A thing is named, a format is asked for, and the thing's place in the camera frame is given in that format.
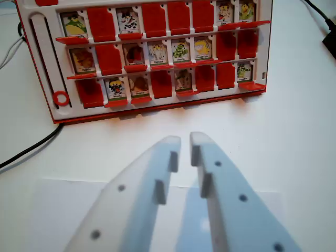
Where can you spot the red and white game board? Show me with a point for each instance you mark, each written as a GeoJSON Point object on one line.
{"type": "Point", "coordinates": [162, 103]}

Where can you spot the black box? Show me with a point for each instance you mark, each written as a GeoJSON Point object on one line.
{"type": "Point", "coordinates": [330, 44]}

